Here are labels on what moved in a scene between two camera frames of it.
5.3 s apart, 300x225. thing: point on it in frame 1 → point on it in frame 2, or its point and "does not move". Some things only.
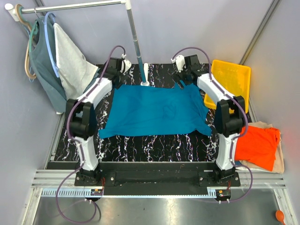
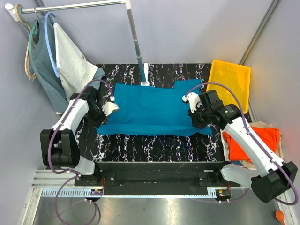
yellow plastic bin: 234,79 does not move
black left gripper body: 107,66 → 95,116
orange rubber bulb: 280,216 does not move
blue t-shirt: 156,109 does not move
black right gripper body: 182,76 → 200,116
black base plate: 158,178 does not move
